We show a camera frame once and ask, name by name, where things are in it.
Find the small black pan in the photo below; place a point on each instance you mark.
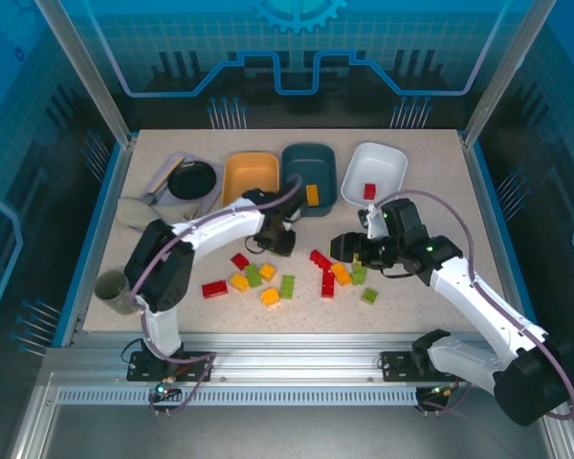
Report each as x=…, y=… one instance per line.
x=191, y=181

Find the yellow lego brick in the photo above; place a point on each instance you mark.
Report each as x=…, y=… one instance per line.
x=270, y=296
x=267, y=271
x=312, y=195
x=340, y=273
x=239, y=281

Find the red lego brick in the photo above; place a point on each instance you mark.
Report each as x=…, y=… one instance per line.
x=369, y=190
x=328, y=283
x=319, y=258
x=214, y=289
x=240, y=261

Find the yellow plastic container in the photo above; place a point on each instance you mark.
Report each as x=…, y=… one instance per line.
x=249, y=177

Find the aluminium frame post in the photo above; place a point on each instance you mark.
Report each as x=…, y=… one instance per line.
x=86, y=76
x=507, y=72

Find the grey mug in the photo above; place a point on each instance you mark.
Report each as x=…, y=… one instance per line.
x=111, y=291

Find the dark teal plastic container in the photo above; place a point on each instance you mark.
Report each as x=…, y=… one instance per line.
x=311, y=165

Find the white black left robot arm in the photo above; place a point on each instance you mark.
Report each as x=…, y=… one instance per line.
x=220, y=227

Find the blue table edge trim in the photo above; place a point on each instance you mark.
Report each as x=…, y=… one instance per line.
x=498, y=201
x=90, y=248

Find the white plastic container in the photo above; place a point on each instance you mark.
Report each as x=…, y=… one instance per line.
x=378, y=165

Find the beige cloth napkin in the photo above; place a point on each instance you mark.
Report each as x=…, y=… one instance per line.
x=134, y=212

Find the aluminium extrusion rail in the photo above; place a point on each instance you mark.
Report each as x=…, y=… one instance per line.
x=292, y=354

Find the lavender plastic tray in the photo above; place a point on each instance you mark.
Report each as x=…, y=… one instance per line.
x=216, y=168

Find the grey spoon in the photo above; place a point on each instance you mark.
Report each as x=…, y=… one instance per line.
x=149, y=196

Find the tan wooden stick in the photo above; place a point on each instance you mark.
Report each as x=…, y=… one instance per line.
x=165, y=173

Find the small LED controller board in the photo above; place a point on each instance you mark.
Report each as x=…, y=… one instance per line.
x=161, y=390
x=437, y=392

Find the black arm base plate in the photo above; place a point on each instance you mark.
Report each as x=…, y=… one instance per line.
x=139, y=368
x=392, y=365

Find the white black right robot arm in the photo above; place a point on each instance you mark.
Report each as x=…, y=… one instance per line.
x=497, y=311

